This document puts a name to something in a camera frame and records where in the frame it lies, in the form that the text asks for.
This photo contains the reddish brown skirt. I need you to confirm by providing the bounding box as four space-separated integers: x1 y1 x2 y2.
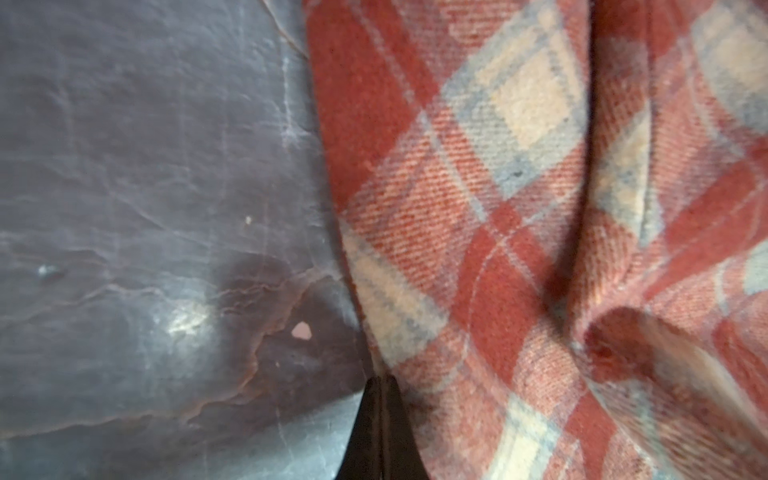
304 1 767 479

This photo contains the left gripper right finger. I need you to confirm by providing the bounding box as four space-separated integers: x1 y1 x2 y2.
381 375 429 480

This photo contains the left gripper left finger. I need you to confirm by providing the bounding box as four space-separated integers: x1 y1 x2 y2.
335 376 381 480

